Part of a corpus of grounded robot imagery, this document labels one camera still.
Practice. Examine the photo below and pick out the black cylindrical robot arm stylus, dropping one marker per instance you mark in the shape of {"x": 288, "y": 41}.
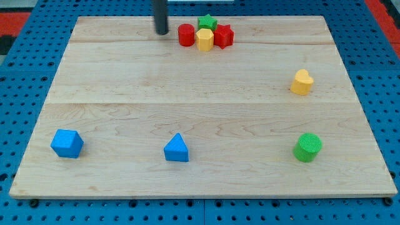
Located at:
{"x": 160, "y": 10}

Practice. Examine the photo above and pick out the yellow heart block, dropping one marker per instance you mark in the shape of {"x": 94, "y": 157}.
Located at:
{"x": 302, "y": 83}

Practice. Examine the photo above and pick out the blue triangle block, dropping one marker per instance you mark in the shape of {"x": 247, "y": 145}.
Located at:
{"x": 176, "y": 149}

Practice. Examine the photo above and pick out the light wooden board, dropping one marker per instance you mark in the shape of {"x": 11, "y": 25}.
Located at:
{"x": 128, "y": 91}

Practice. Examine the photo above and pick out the yellow hexagon block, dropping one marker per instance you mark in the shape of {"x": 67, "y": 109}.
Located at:
{"x": 204, "y": 39}

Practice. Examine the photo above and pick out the red star block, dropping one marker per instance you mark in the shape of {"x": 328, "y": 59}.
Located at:
{"x": 223, "y": 36}

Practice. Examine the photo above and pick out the red cylinder block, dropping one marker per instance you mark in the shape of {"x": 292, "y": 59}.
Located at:
{"x": 186, "y": 35}

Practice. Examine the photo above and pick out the green star block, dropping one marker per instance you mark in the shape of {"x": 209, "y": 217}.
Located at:
{"x": 207, "y": 22}

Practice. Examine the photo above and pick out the green cylinder block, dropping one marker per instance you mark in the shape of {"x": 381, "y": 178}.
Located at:
{"x": 307, "y": 147}

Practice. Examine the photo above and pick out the blue cube block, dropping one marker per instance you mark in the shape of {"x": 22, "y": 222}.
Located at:
{"x": 67, "y": 143}

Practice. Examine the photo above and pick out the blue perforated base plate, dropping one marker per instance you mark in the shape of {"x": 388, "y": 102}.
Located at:
{"x": 31, "y": 63}

